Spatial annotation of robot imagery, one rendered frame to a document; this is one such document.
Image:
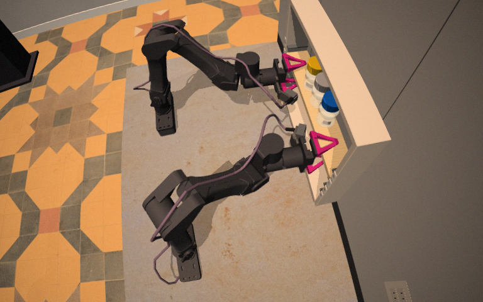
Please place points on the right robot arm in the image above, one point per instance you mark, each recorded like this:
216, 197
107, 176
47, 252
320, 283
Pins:
266, 159

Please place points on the light wooden plank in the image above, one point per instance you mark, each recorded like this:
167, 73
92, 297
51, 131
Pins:
334, 156

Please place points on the grey wall-mounted rack frame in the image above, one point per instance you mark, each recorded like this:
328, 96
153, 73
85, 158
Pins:
308, 21

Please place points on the white bottle with blue cap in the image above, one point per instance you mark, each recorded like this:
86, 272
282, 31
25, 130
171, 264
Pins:
328, 111

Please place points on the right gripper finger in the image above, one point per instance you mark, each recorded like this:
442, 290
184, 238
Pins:
311, 168
320, 150

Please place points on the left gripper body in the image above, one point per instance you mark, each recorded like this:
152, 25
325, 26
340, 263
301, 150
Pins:
271, 76

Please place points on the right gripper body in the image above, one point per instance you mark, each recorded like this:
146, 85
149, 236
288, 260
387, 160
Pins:
298, 155

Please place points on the white bottle with grey cap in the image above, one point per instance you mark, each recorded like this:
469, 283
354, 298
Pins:
321, 85

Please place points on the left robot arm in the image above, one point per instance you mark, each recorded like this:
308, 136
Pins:
223, 74

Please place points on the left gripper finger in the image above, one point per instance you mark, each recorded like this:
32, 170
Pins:
288, 80
293, 67

